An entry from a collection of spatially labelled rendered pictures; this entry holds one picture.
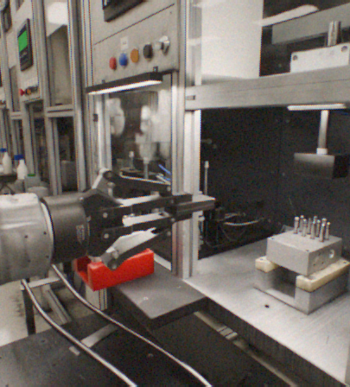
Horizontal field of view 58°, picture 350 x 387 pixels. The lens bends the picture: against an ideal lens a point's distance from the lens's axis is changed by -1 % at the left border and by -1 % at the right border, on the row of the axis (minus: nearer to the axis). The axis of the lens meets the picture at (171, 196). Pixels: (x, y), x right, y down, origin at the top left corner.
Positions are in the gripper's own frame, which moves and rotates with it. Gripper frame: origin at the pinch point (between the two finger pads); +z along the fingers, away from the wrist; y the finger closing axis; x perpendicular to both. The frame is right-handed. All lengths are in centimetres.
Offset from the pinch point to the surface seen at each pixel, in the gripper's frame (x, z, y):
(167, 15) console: 23.4, 12.1, 32.8
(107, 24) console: 52, 12, 38
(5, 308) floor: 193, -10, -115
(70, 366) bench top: 34, -10, -47
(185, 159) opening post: 18.8, 13.5, 3.9
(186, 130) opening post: 18.8, 13.6, 9.9
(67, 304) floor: 174, 28, -115
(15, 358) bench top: 44, -21, -47
